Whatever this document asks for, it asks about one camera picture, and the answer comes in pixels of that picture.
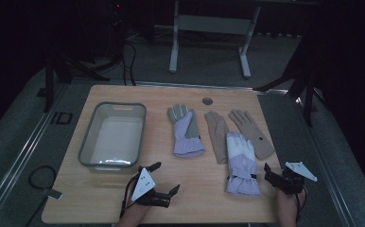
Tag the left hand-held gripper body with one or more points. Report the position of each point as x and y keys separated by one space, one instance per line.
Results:
x=142 y=184

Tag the purple white ski glove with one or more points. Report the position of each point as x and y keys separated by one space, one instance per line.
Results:
x=242 y=157

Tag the clear plastic bin grey rim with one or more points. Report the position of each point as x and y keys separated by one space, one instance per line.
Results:
x=117 y=138

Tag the plain beige knit glove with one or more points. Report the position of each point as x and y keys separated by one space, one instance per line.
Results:
x=217 y=132

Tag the person's right hand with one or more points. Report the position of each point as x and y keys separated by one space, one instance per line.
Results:
x=286 y=205

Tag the white metal desk frame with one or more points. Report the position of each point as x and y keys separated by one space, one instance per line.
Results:
x=215 y=24

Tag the grey tape piece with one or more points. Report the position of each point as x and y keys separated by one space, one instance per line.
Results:
x=53 y=193

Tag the beige knit glove with button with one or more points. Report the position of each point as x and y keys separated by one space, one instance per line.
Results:
x=250 y=126

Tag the purple grey ski glove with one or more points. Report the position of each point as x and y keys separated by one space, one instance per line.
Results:
x=187 y=138

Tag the grey table grommet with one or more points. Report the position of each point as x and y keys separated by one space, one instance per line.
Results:
x=207 y=101

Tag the metal floor rail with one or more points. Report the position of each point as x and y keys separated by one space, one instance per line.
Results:
x=24 y=151
x=321 y=157
x=202 y=85

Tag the black tripod stand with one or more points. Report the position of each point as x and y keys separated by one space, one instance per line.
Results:
x=48 y=82
x=308 y=101

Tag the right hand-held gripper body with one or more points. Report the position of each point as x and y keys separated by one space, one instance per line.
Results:
x=289 y=181

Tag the black equipment tower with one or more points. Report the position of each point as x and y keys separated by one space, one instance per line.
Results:
x=117 y=19

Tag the person's left hand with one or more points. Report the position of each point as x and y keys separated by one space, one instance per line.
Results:
x=136 y=211

